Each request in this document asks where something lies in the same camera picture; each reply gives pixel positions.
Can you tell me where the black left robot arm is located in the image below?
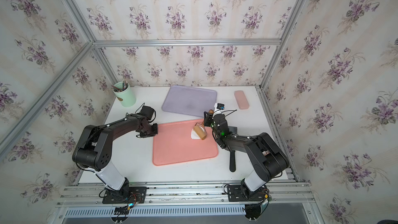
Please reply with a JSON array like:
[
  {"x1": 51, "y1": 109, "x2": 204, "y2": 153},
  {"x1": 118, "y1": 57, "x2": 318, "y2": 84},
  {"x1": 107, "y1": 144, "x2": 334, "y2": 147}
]
[{"x1": 72, "y1": 111, "x2": 158, "y2": 194}]

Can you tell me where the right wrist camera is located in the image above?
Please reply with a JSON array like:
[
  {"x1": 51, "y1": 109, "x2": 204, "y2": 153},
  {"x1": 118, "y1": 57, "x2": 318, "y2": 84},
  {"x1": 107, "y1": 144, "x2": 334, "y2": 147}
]
[{"x1": 214, "y1": 103, "x2": 225, "y2": 114}]

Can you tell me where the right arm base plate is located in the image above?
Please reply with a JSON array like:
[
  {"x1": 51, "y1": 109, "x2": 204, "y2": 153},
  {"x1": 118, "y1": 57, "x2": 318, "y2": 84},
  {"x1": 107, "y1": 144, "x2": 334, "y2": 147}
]
[{"x1": 223, "y1": 184, "x2": 269, "y2": 202}]

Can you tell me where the pink rectangular case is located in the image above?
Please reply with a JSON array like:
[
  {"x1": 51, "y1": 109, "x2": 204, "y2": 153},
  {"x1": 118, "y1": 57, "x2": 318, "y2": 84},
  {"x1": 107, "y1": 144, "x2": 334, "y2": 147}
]
[{"x1": 234, "y1": 90, "x2": 250, "y2": 110}]

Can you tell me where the black handled metal scraper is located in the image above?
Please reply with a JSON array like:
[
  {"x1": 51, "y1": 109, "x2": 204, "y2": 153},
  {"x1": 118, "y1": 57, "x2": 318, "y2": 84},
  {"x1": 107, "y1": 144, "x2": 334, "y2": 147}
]
[{"x1": 229, "y1": 126, "x2": 237, "y2": 172}]

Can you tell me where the wooden dough roller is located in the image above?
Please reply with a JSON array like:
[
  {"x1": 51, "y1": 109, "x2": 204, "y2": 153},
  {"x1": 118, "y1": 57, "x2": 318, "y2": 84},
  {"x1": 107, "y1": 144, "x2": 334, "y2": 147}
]
[{"x1": 193, "y1": 110, "x2": 214, "y2": 140}]

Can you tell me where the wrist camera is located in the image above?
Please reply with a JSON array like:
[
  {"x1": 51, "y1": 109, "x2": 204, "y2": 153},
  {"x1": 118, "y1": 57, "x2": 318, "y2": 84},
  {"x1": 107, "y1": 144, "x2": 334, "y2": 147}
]
[
  {"x1": 139, "y1": 105, "x2": 156, "y2": 122},
  {"x1": 214, "y1": 103, "x2": 225, "y2": 114}
]

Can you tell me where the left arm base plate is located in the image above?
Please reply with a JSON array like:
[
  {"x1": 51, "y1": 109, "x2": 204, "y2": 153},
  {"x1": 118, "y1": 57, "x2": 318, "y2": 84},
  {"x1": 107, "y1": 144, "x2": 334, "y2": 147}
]
[{"x1": 102, "y1": 187, "x2": 147, "y2": 204}]

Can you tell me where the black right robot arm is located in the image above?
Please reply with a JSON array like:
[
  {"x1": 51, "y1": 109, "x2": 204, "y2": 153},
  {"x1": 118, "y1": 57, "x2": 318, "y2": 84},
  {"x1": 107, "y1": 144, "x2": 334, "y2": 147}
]
[{"x1": 203, "y1": 110, "x2": 290, "y2": 195}]

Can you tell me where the pink plastic tray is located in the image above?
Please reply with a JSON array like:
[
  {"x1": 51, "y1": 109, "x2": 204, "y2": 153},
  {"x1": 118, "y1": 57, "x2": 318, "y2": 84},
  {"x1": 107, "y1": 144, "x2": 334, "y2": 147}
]
[{"x1": 152, "y1": 119, "x2": 219, "y2": 167}]

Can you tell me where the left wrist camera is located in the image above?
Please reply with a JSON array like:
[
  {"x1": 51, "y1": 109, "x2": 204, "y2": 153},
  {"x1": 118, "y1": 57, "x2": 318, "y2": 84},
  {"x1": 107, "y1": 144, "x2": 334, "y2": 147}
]
[{"x1": 139, "y1": 105, "x2": 156, "y2": 122}]

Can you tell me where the aluminium frame rail front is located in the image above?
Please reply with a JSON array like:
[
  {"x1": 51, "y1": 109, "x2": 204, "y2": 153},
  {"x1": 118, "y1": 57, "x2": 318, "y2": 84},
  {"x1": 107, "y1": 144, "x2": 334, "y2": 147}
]
[{"x1": 56, "y1": 180, "x2": 315, "y2": 207}]

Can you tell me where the purple plastic tray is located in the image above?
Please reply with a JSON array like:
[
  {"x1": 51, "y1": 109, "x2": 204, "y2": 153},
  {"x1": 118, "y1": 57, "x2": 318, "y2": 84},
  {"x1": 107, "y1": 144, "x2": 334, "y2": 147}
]
[{"x1": 162, "y1": 86, "x2": 217, "y2": 117}]

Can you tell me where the green utensil cup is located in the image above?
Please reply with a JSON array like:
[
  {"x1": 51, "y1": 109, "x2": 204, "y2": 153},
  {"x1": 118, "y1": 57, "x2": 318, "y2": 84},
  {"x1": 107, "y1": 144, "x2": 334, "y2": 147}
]
[{"x1": 112, "y1": 80, "x2": 136, "y2": 107}]

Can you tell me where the white dough piece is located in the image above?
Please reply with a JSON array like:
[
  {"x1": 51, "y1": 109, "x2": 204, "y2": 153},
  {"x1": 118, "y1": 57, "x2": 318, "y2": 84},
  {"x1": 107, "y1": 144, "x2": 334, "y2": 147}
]
[{"x1": 191, "y1": 130, "x2": 201, "y2": 140}]

